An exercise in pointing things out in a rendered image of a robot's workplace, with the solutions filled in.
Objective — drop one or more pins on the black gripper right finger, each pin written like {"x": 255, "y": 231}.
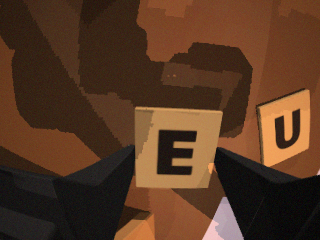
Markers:
{"x": 267, "y": 204}

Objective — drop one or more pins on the orange letter tile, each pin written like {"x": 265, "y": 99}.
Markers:
{"x": 284, "y": 127}

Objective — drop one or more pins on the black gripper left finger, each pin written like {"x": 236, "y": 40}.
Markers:
{"x": 86, "y": 205}

